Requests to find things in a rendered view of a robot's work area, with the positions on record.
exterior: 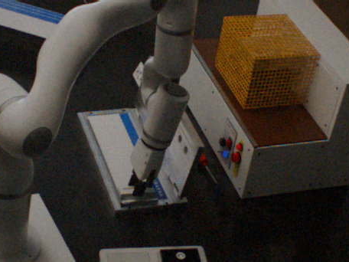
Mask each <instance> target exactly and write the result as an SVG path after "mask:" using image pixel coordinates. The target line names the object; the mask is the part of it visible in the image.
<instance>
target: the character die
mask: <svg viewBox="0 0 349 262"><path fill-rule="evenodd" d="M160 255H161V262H201V257H200V255H199V252H198V249H197V248H190V249H161V250H160Z"/></svg>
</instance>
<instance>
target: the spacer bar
mask: <svg viewBox="0 0 349 262"><path fill-rule="evenodd" d="M134 187H135V185H130V186H118V189H117V190H118V193H119V195H120V197H121V198H127V197H135V196H132V191H133V189H134ZM150 195H155V190H154V189H153V188H147V187H146V190H145V193H144V195H143V196H150Z"/></svg>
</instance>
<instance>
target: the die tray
mask: <svg viewBox="0 0 349 262"><path fill-rule="evenodd" d="M190 248H197V249H198V252H199V255H200V257H201V262H207V259H206V257H205V254H204V249H203V248H202V247H201V246H182V247H147V248H129V249H102V250H101V251H100V253H99V258H100V262H161V255H160V250H161V249H190Z"/></svg>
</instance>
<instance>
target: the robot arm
mask: <svg viewBox="0 0 349 262"><path fill-rule="evenodd" d="M197 3H198V0H101V1H99V2H96V3H90V4H87V5H81V6H79V7H76V8H74V9H72V10H71V11H69V12H68V13H67V14H66V15H65V16H64V17H63V18H62V20H61V21H60V22H59V23H58V25H57V26H56V27H55V28H54V30H53V31H52V32H51V33H50V35H49V36H48V37H47V38H46V41H45V42H44V43H43V45H42V48H41V50H40V52H39V54H38V62H37V73H36V77H35V80H34V86H33V87H32V89H31V91H30V93H29V94H28V93H27V92H26V90H24V89H23V88H22V86H19V85H18V83H17V82H15V81H14V80H12V79H11V78H10V77H7V76H6V75H4V74H0V262H32V261H33V260H35V258H36V257H37V256H38V253H39V252H40V249H41V237H40V235H39V233H38V231H37V229H36V228H34V226H33V225H32V224H30V223H29V216H30V210H31V193H32V188H33V181H34V163H33V161H32V159H33V158H35V157H38V156H40V155H41V154H42V153H45V152H46V150H47V149H49V148H50V146H51V144H52V143H53V141H54V139H55V138H56V136H57V132H58V130H59V128H60V125H61V120H62V118H63V115H64V111H65V106H66V105H67V101H68V98H69V95H70V92H71V90H72V88H73V84H74V82H75V81H76V79H77V77H78V75H79V74H80V72H81V70H82V69H83V68H84V67H85V65H86V64H87V62H89V60H90V58H92V57H93V55H94V54H95V53H96V52H97V50H99V49H100V48H101V46H102V45H103V44H104V43H105V42H106V41H107V40H109V38H111V37H112V36H113V35H114V34H117V33H119V32H121V31H124V30H126V29H129V28H132V27H133V26H138V25H141V24H144V23H145V22H148V21H150V20H151V19H153V18H154V17H156V16H157V30H156V38H155V53H154V57H152V58H149V59H148V60H147V61H146V62H145V66H144V67H143V70H142V80H141V95H142V99H143V101H144V103H145V105H146V107H147V110H148V115H147V118H146V120H145V125H144V126H143V128H142V131H141V136H140V137H139V139H138V140H137V142H136V145H135V147H134V149H133V150H132V154H131V156H130V162H131V163H132V167H133V169H132V173H133V174H132V176H131V178H130V180H129V183H128V186H130V185H135V187H134V189H133V191H132V196H135V197H142V196H143V195H144V193H145V190H146V187H147V188H152V183H153V181H155V180H156V178H157V176H158V174H159V172H160V170H161V165H162V163H163V160H164V157H165V150H166V149H167V148H168V147H169V146H170V145H171V143H172V140H173V138H174V136H175V133H176V129H177V128H178V126H179V124H180V122H181V118H182V116H183V114H184V110H185V108H186V106H187V105H188V101H189V99H190V94H189V93H188V91H187V90H186V89H185V88H184V87H182V86H180V85H178V84H175V83H172V82H170V80H171V79H176V78H180V77H182V76H183V75H184V74H185V72H186V71H187V69H188V66H189V62H190V59H191V50H192V41H193V36H194V27H195V22H196V11H197ZM145 179H146V182H143V181H145Z"/></svg>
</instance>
